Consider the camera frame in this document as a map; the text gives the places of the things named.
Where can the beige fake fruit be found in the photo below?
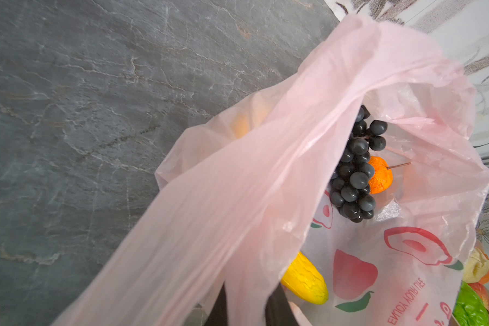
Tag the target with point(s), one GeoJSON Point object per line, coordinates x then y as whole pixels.
{"type": "Point", "coordinates": [476, 266]}

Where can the pink plastic bag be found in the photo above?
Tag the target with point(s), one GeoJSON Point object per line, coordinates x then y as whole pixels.
{"type": "Point", "coordinates": [241, 195]}

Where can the yellow fake banana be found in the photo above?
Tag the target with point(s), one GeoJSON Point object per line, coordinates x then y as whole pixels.
{"type": "Point", "coordinates": [304, 280]}

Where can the red fake apple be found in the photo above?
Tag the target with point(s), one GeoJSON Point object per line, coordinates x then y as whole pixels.
{"type": "Point", "coordinates": [481, 291]}

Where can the dark fake grape bunch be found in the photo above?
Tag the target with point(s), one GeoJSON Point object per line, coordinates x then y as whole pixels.
{"type": "Point", "coordinates": [350, 190]}

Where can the green fake fruit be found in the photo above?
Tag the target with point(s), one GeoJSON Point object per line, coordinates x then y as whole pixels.
{"type": "Point", "coordinates": [469, 309]}

